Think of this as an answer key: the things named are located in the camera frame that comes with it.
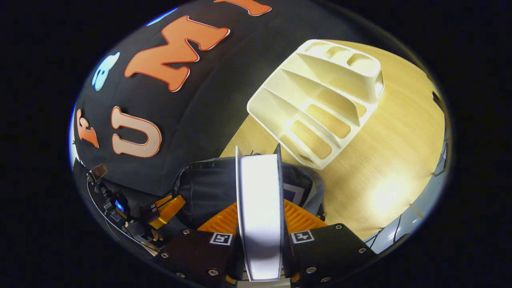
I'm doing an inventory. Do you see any white plastic bookshelf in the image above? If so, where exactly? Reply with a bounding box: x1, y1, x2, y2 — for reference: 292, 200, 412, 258
247, 39, 384, 171

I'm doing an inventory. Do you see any grey cover book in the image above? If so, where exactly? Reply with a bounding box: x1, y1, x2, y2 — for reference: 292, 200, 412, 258
235, 144, 285, 282

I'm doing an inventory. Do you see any grey black schoolbag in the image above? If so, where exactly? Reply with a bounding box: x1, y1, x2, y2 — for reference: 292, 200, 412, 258
173, 156, 325, 231

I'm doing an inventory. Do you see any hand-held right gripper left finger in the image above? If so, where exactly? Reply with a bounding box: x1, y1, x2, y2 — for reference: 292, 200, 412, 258
154, 202, 245, 286

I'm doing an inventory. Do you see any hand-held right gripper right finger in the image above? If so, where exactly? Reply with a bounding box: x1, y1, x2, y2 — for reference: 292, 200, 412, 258
283, 199, 377, 285

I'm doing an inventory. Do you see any black floor cable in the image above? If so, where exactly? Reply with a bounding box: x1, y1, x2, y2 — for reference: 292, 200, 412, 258
370, 215, 404, 247

